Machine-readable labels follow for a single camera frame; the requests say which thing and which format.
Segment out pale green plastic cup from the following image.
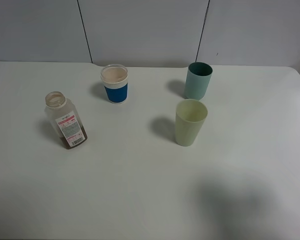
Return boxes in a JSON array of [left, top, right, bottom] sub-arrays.
[[175, 99, 208, 147]]

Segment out clear plastic drink bottle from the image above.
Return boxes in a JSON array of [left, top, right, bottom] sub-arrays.
[[44, 91, 88, 150]]

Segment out teal plastic cup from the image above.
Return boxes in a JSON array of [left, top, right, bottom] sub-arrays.
[[184, 62, 213, 101]]

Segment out blue sleeved paper cup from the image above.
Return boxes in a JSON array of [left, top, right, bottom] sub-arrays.
[[100, 64, 128, 104]]

